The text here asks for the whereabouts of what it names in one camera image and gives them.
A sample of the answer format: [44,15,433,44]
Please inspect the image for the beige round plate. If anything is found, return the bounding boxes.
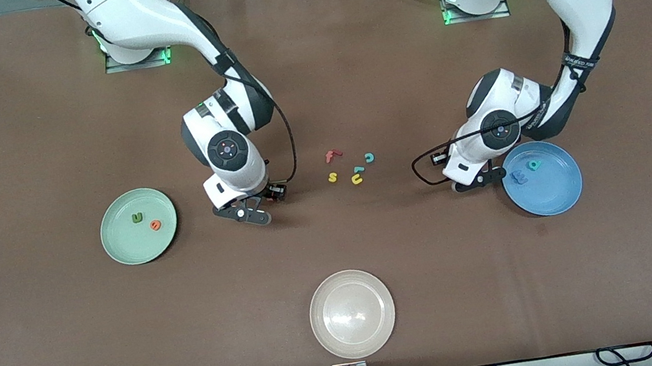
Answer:
[303,264,403,366]

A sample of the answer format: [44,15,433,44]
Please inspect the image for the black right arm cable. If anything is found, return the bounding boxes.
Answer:
[160,0,302,200]

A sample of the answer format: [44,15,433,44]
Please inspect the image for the blue round plate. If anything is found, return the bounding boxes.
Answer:
[496,135,587,223]

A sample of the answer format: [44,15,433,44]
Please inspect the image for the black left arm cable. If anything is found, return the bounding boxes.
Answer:
[385,0,598,189]

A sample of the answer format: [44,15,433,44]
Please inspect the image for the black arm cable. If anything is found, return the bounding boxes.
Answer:
[385,0,598,189]
[160,0,302,200]

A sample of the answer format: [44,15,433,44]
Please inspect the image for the green round plate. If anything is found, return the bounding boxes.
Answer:
[94,183,184,270]

